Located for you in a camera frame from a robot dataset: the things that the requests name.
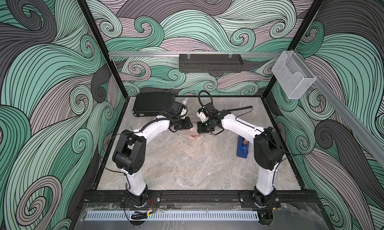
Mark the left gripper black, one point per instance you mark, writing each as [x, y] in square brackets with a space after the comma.
[187, 126]

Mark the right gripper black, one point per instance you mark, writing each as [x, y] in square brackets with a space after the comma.
[200, 129]

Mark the orange ceramic mug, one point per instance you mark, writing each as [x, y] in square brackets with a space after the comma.
[194, 137]

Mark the blue tape dispenser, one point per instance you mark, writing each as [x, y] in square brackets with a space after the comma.
[242, 148]

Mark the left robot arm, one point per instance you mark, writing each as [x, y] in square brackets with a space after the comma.
[130, 152]

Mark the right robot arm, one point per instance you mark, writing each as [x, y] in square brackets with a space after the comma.
[268, 152]

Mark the small pink white figurine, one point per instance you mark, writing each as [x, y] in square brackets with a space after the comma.
[184, 101]

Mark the black hard case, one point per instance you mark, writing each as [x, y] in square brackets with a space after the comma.
[151, 104]

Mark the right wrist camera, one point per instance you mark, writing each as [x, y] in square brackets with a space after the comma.
[202, 116]

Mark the black perforated wall shelf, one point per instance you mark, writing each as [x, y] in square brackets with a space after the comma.
[210, 63]

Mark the clear acrylic wall bin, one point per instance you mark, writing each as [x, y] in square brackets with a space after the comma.
[293, 74]

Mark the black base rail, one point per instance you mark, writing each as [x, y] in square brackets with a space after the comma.
[165, 198]

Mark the white slotted cable duct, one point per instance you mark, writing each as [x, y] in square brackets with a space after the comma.
[175, 216]

